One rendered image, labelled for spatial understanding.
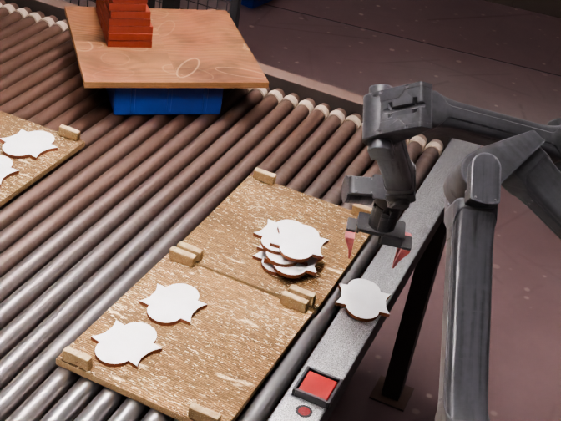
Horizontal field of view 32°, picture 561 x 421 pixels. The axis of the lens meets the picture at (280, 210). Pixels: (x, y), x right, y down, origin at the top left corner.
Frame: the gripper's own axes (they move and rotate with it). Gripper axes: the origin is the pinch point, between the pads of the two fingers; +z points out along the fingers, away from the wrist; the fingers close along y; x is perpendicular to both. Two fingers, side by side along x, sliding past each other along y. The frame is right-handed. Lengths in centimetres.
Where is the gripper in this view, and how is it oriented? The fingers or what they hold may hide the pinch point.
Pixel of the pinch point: (371, 258)
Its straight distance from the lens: 214.7
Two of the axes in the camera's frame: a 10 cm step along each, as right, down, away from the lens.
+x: -1.4, 5.4, -8.3
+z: -1.7, 8.2, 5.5
